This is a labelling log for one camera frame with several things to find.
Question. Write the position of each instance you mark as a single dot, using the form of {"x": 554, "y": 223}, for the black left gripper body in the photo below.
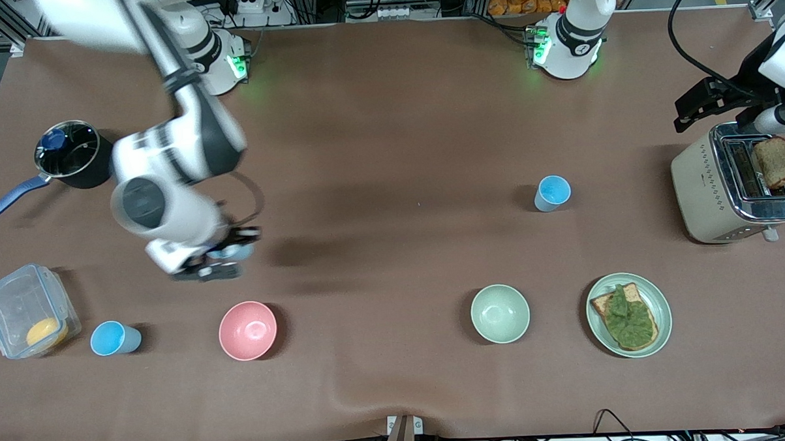
{"x": 746, "y": 75}

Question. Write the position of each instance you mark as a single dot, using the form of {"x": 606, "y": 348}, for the blue plastic cup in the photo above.
{"x": 553, "y": 190}
{"x": 126, "y": 339}
{"x": 232, "y": 252}

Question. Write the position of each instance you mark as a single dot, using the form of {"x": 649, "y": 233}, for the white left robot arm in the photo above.
{"x": 573, "y": 51}

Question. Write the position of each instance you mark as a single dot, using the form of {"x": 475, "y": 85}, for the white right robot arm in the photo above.
{"x": 194, "y": 136}

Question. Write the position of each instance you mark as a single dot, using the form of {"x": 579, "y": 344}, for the brown bread slice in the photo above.
{"x": 776, "y": 161}

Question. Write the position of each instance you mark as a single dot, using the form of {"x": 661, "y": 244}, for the beige chrome toaster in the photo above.
{"x": 698, "y": 190}

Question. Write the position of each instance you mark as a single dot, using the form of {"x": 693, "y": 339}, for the pink bowl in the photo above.
{"x": 247, "y": 330}

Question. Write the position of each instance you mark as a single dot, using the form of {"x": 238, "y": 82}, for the brown table cover mat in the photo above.
{"x": 382, "y": 299}

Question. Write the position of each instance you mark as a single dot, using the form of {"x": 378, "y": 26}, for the glass lid blue knob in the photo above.
{"x": 77, "y": 156}

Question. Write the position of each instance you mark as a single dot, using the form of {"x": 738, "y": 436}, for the pale green plate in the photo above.
{"x": 662, "y": 312}

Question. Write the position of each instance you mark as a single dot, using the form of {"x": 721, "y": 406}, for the yellow round food piece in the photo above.
{"x": 46, "y": 332}

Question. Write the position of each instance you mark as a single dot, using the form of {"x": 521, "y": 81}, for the toast slice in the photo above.
{"x": 601, "y": 303}

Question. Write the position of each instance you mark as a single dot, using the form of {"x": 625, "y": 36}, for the green lettuce leaf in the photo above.
{"x": 628, "y": 320}

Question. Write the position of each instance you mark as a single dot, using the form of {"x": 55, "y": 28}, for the white power strip with plugs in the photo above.
{"x": 251, "y": 5}

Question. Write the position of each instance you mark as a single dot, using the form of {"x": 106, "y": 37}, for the clear plastic lidded container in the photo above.
{"x": 17, "y": 305}

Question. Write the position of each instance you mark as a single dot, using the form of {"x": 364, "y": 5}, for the pale green bowl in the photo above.
{"x": 500, "y": 313}

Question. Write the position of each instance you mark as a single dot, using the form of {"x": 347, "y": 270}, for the small white power strip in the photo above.
{"x": 395, "y": 13}

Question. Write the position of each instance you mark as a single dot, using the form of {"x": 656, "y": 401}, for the metal mount bracket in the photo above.
{"x": 403, "y": 439}

